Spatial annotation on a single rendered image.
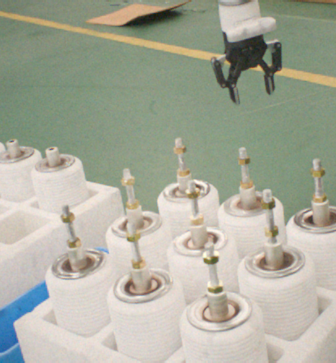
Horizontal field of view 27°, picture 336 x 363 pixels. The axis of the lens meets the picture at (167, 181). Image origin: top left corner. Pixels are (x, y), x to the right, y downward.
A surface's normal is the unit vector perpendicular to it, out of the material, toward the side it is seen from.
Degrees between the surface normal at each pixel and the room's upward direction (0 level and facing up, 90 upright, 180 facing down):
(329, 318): 0
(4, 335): 88
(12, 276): 90
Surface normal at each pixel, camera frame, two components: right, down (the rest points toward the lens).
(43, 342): -0.63, 0.41
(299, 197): -0.15, -0.90
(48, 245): 0.76, 0.15
